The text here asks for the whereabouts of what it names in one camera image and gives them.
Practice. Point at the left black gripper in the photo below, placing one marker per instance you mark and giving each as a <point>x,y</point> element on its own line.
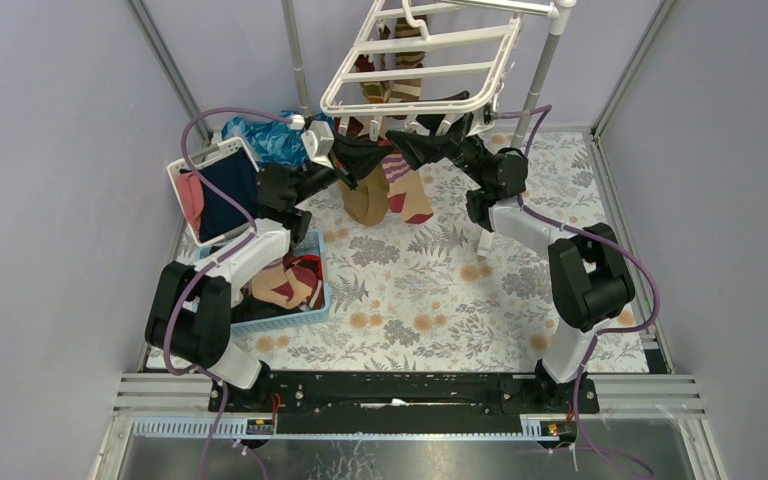
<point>341,152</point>

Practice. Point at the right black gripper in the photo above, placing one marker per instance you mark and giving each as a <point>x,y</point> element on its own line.
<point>420,151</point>

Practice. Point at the red striped sock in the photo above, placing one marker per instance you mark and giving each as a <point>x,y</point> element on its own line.
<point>406,195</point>

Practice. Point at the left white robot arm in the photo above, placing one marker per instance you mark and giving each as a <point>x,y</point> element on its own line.
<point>193,305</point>

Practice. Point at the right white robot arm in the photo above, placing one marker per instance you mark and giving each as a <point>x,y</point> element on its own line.
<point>589,277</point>

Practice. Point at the pile of socks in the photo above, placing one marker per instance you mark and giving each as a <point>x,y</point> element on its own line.
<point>295,284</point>

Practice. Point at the tan ribbed sock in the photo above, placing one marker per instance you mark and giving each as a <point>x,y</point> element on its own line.
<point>367,204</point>

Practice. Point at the brown patterned hanging sock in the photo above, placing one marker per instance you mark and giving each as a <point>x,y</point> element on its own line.
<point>406,89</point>

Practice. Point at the striped green tan sock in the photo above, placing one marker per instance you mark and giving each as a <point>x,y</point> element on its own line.
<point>375,91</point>

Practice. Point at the blue laundry basket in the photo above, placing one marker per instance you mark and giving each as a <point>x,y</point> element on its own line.
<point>238,261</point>

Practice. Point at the blue patterned cloth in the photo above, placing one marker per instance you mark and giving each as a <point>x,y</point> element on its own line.
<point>273,141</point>

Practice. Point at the dark navy cloth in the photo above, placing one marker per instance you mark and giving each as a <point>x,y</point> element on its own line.
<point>235,176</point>

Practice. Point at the pink cloth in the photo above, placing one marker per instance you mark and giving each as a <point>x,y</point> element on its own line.
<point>191,197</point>

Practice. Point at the silver drying rack stand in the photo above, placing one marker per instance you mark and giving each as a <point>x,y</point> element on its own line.
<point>557,13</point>

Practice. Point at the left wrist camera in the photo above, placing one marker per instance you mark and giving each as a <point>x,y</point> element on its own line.
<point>318,140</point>

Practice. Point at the white sock hanger frame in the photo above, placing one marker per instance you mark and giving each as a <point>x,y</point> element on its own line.
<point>467,48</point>

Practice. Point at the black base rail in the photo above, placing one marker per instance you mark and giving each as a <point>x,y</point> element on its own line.
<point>334,402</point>

